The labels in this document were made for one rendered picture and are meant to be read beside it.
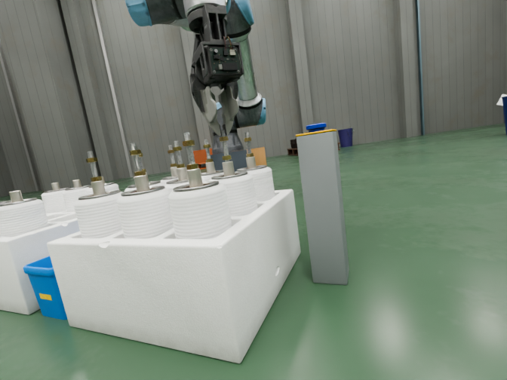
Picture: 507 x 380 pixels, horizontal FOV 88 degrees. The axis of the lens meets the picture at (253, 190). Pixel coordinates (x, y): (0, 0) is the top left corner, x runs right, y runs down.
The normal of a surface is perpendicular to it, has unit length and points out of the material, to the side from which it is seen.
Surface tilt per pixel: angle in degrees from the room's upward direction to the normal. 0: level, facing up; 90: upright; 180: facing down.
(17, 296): 90
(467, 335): 0
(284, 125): 90
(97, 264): 90
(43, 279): 92
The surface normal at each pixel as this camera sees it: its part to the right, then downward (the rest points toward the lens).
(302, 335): -0.15, -0.98
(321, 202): -0.39, 0.20
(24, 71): 0.03, 0.15
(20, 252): 0.92, -0.07
